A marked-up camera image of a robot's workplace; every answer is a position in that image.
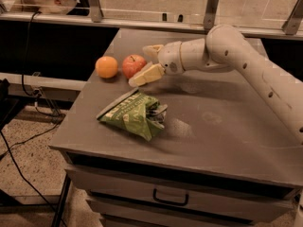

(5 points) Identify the right metal bracket post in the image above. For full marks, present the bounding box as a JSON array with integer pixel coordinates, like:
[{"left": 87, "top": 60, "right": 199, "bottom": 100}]
[{"left": 282, "top": 0, "right": 303, "bottom": 35}]

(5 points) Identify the metal bracket post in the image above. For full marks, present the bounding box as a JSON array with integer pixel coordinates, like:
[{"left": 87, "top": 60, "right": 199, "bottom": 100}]
[
  {"left": 282, "top": 0, "right": 303, "bottom": 35},
  {"left": 88, "top": 0, "right": 104, "bottom": 23},
  {"left": 204, "top": 0, "right": 220, "bottom": 30}
]

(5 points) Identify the middle metal bracket post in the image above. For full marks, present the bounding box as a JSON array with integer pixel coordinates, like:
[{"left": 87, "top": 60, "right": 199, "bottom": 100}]
[{"left": 204, "top": 0, "right": 220, "bottom": 30}]

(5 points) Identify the black power cable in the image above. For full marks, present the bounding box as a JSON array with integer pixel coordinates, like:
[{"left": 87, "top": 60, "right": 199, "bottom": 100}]
[{"left": 21, "top": 10, "right": 66, "bottom": 118}]

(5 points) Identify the red apple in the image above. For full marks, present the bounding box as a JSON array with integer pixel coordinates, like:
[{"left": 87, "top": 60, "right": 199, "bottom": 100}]
[{"left": 122, "top": 54, "right": 147, "bottom": 79}]

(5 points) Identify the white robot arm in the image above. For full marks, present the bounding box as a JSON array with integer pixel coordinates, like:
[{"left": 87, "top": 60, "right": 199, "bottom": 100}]
[{"left": 129, "top": 25, "right": 303, "bottom": 143}]

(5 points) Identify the left metal bracket post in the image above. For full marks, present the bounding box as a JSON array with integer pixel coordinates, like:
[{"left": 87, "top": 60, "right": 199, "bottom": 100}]
[{"left": 88, "top": 0, "right": 104, "bottom": 23}]

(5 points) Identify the black floor cable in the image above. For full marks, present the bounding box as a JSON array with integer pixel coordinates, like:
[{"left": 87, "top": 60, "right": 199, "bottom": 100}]
[{"left": 0, "top": 116, "right": 68, "bottom": 227}]

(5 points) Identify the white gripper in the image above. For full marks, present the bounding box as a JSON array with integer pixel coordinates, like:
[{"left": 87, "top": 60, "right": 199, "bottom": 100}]
[{"left": 128, "top": 41, "right": 184, "bottom": 87}]

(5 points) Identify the grey drawer cabinet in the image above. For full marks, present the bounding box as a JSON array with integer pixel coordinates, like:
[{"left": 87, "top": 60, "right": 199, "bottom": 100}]
[{"left": 50, "top": 29, "right": 303, "bottom": 227}]

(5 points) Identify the metal window rail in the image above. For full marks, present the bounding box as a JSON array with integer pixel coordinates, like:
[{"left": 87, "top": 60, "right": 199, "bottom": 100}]
[{"left": 0, "top": 11, "right": 303, "bottom": 42}]

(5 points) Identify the black drawer handle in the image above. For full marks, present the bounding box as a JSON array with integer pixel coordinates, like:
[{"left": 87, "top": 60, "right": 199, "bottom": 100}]
[{"left": 152, "top": 188, "right": 189, "bottom": 206}]

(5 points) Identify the orange fruit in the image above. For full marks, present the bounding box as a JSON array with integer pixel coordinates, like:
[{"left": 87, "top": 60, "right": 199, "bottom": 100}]
[{"left": 95, "top": 56, "right": 118, "bottom": 79}]

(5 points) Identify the green chip bag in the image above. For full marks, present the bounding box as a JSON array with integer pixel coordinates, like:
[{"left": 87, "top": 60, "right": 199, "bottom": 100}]
[{"left": 97, "top": 88, "right": 168, "bottom": 141}]

